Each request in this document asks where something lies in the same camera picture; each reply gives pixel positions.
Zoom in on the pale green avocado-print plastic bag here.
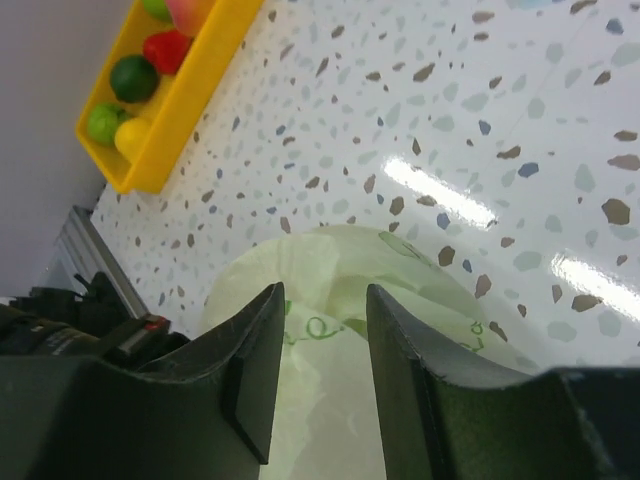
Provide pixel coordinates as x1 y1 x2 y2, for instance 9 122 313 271
201 225 536 480

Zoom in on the small green fake lime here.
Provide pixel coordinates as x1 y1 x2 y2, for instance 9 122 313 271
87 103 130 147

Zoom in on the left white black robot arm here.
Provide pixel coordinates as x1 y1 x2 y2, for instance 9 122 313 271
1 272 189 371

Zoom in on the red fake pepper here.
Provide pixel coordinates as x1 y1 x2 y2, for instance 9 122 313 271
143 29 193 75

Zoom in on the aluminium rail frame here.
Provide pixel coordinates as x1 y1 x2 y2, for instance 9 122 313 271
37 206 148 317

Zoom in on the pink peach with leaf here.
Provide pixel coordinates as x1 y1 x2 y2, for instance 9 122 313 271
165 0 215 37

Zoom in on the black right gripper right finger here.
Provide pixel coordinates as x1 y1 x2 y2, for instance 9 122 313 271
366 285 639 479

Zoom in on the yellow fake lemon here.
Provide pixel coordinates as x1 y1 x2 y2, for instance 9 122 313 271
114 117 151 163

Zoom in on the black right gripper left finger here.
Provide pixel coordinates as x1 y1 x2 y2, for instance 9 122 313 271
1 283 285 479

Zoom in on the bright green fake apple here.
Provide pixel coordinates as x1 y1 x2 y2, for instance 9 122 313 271
142 0 172 23

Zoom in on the dark green fake avocado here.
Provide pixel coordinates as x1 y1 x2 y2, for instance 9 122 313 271
109 54 160 104

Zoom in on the yellow plastic tray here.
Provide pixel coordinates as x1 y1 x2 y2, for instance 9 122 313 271
75 1 262 194

